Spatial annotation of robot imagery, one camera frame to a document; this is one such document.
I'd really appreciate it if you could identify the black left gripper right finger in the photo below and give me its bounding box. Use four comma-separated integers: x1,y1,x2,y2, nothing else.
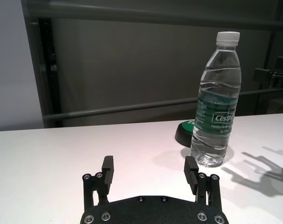
184,156,222,212

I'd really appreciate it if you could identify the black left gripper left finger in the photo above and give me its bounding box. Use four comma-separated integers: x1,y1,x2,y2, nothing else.
83,155,115,211

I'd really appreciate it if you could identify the clear water bottle green label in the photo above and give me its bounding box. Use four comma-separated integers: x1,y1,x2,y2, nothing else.
190,31,242,168

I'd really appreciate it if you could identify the green black push button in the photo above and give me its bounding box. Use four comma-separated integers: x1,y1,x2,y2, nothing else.
174,119,196,148

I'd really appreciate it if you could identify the thick grey horizontal beam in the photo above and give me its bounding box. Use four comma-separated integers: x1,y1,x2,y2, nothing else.
27,8,283,25

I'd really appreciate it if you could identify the thin grey horizontal rail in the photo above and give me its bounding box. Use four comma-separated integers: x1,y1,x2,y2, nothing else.
43,88,283,121

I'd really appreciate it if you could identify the dark wide vertical post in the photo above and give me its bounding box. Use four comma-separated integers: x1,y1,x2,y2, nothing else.
37,18,61,128

